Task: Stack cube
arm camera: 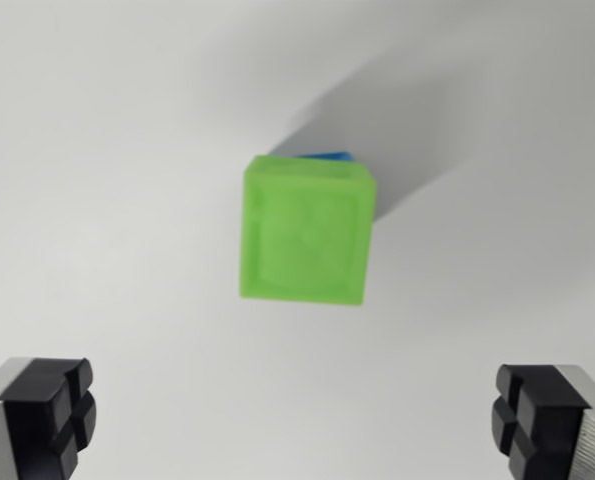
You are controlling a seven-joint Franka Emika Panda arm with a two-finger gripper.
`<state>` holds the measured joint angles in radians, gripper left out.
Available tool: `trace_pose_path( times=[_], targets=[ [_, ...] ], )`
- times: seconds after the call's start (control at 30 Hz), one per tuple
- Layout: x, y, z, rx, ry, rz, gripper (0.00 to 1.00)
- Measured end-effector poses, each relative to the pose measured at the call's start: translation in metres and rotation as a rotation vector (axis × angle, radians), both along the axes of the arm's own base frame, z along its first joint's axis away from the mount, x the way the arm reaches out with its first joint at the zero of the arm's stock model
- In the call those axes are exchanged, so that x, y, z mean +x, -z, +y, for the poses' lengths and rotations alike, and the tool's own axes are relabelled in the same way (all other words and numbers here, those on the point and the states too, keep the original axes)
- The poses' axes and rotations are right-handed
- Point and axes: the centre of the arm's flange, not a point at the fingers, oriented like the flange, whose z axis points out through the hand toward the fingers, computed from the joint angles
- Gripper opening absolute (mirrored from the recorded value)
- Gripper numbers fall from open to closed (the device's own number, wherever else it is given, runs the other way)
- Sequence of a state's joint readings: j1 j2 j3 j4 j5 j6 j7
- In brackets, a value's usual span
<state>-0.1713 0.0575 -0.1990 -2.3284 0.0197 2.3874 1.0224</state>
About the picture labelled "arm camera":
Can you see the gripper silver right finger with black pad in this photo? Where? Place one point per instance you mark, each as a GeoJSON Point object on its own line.
{"type": "Point", "coordinates": [552, 425]}

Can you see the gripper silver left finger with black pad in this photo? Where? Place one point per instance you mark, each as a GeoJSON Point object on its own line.
{"type": "Point", "coordinates": [37, 420]}

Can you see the green embossed cube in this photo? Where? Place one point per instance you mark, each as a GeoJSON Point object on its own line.
{"type": "Point", "coordinates": [307, 232]}

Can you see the blue embossed cube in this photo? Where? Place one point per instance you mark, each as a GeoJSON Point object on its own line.
{"type": "Point", "coordinates": [333, 155]}

